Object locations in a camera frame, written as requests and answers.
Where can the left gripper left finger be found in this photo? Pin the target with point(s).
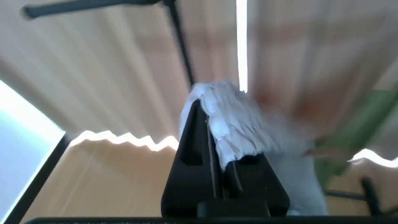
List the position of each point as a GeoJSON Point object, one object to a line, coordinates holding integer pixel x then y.
{"type": "Point", "coordinates": [189, 180]}

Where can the pale grey garment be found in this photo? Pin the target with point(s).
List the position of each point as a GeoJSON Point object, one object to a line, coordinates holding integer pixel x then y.
{"type": "Point", "coordinates": [236, 124]}

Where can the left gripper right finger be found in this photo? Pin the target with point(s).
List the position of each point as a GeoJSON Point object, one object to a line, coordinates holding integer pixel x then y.
{"type": "Point", "coordinates": [261, 189]}

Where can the beige curtain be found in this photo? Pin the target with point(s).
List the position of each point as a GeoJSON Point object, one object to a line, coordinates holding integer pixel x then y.
{"type": "Point", "coordinates": [93, 62]}

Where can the black clothes rack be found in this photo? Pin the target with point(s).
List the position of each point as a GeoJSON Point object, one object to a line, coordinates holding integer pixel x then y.
{"type": "Point", "coordinates": [182, 46]}

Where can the green long-sleeved shirt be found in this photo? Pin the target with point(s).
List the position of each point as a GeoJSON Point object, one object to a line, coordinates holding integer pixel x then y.
{"type": "Point", "coordinates": [357, 124]}

